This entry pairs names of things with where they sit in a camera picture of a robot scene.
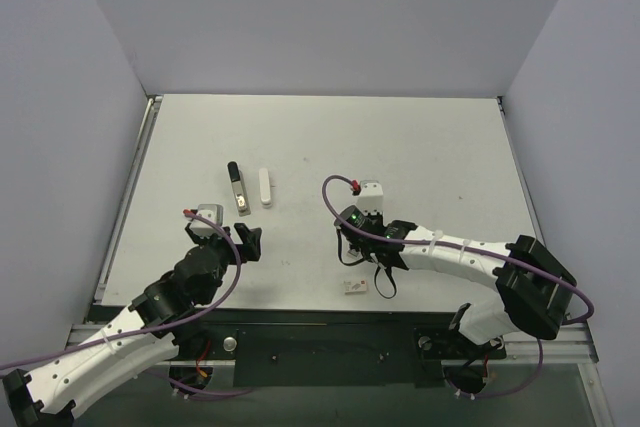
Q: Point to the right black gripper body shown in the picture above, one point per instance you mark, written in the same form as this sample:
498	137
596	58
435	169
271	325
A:
351	240

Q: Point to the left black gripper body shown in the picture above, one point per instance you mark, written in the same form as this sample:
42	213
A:
238	240

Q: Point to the staple box with red label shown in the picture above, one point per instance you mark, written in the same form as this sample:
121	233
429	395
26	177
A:
355	287

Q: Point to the white stapler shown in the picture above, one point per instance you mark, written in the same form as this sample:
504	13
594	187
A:
265	188

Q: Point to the small metal stapler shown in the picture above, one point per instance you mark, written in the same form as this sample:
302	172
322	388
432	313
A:
238	189

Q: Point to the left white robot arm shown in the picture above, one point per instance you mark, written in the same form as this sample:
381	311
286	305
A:
151	329

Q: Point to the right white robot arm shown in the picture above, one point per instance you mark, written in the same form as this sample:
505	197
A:
532	290

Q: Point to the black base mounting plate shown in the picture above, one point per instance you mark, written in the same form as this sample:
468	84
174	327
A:
271	348

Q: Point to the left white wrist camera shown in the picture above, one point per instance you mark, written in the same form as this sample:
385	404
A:
201	220

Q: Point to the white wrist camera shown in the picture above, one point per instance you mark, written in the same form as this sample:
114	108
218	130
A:
201	220
369	197

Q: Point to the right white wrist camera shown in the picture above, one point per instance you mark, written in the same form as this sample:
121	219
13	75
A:
369	197

